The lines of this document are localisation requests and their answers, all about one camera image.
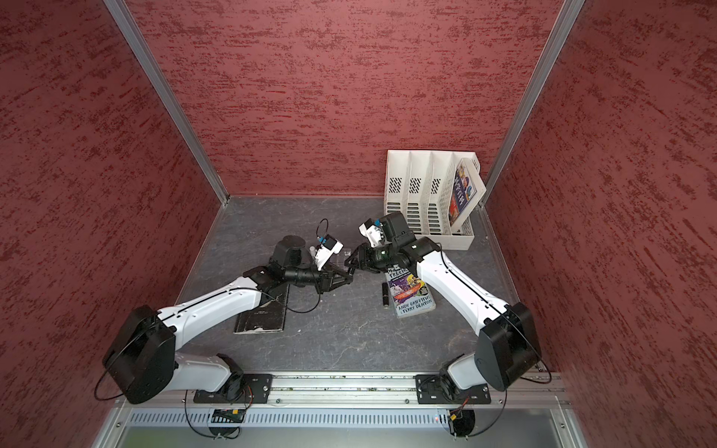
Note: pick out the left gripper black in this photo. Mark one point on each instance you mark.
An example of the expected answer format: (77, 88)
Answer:
(328, 274)

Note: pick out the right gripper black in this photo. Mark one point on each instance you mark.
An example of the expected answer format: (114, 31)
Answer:
(364, 260)

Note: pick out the black lipstick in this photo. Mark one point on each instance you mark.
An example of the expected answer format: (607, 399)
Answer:
(385, 295)

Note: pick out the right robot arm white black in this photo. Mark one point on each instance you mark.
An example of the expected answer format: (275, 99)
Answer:
(508, 345)

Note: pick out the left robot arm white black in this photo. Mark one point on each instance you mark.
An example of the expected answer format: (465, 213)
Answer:
(146, 357)

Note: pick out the clear acrylic lipstick organizer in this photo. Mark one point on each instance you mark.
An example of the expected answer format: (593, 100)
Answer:
(345, 258)

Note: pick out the white file organizer rack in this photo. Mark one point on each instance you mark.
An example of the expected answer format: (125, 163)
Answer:
(418, 184)

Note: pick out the blue Treehouse book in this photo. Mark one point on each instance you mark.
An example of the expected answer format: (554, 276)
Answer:
(409, 294)

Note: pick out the black Maugham book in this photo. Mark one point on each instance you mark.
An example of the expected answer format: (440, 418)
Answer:
(268, 317)

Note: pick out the colourful book in rack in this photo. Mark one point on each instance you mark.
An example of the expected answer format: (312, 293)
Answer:
(467, 190)

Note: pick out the left corner aluminium profile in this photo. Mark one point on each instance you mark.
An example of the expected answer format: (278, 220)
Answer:
(122, 16)

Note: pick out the corner aluminium profile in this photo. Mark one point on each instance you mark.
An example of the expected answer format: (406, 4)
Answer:
(122, 16)
(567, 16)

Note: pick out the right corner aluminium profile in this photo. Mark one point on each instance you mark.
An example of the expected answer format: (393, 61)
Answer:
(567, 16)

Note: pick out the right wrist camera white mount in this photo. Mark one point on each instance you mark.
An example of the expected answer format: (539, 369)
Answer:
(372, 231)

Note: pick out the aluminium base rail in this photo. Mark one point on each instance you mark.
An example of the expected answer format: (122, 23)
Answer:
(401, 388)

